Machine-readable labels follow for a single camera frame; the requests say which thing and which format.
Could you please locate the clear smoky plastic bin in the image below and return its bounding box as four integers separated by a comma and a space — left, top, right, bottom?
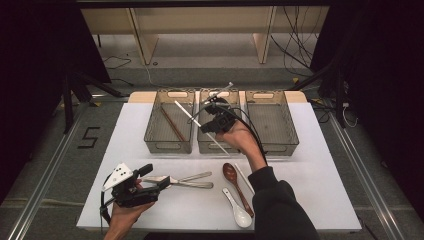
197, 88, 243, 155
143, 89, 196, 155
244, 89, 300, 157

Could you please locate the white floor cable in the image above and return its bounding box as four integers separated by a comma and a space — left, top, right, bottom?
143, 63, 189, 90

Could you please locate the bundle of black cables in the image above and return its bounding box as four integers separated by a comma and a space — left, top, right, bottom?
269, 6, 322, 74

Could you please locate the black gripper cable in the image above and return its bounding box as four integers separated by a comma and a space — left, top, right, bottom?
99, 173, 115, 232
188, 103, 268, 166

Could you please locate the metal fork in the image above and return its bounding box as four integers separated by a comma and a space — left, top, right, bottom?
171, 171, 213, 184

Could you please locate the beige wooden bench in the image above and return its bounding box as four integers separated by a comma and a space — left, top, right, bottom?
80, 6, 329, 66

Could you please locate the person's right hand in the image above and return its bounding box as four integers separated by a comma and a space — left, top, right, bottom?
214, 120, 268, 173

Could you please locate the brown wooden spoon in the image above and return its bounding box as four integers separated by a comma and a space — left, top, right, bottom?
222, 162, 255, 218

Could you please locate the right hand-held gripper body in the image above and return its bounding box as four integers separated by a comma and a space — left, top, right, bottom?
199, 82, 242, 134

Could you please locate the black stand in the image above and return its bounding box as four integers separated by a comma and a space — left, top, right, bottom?
288, 58, 348, 129
61, 68, 130, 134

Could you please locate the brown wooden chopstick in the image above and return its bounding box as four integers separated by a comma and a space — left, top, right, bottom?
160, 106, 188, 143
159, 105, 187, 143

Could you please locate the metal floor rail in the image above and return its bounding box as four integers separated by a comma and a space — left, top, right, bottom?
6, 99, 98, 240
328, 111, 407, 240

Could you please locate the white chopstick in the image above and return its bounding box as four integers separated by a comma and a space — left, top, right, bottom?
173, 100, 231, 157
234, 163, 256, 196

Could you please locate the short white cable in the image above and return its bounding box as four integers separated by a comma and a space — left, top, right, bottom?
341, 101, 360, 129

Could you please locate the thin black floor cable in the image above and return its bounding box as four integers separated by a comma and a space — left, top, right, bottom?
103, 54, 133, 71

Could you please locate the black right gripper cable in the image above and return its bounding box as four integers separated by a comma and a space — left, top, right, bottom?
188, 103, 268, 166

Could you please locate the person's left hand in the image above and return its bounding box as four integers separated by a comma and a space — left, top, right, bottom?
105, 179, 156, 234

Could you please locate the black curtain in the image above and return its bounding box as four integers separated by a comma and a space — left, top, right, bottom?
0, 0, 112, 204
311, 0, 424, 223

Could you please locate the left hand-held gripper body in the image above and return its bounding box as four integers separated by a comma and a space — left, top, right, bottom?
100, 162, 161, 208

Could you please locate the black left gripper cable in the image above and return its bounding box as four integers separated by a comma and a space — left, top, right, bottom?
99, 173, 115, 232

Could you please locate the white ceramic spoon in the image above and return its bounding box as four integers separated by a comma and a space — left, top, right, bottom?
222, 187, 253, 229

